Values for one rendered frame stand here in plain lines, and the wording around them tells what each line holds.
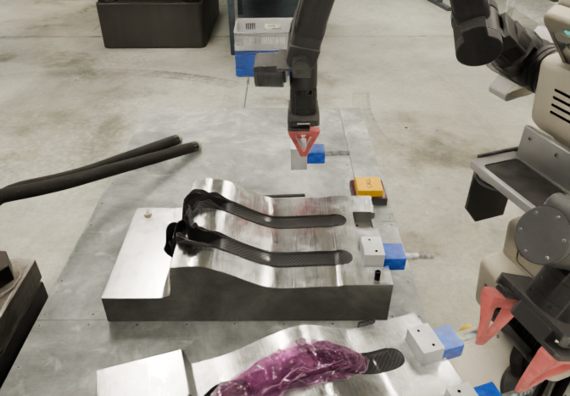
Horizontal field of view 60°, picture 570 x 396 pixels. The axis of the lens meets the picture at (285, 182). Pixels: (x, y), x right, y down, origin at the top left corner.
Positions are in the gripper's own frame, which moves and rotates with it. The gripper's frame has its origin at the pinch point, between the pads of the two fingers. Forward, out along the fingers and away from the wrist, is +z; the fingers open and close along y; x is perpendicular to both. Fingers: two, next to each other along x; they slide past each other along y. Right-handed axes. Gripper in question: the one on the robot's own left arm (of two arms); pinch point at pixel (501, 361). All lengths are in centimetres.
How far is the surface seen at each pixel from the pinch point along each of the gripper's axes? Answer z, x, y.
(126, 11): 65, 16, -438
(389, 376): 15.7, 0.0, -10.9
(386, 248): 6.6, 7.2, -31.3
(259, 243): 16.7, -10.8, -41.6
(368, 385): 16.5, -4.2, -10.0
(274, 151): 17, 10, -88
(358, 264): 10.4, 2.6, -30.6
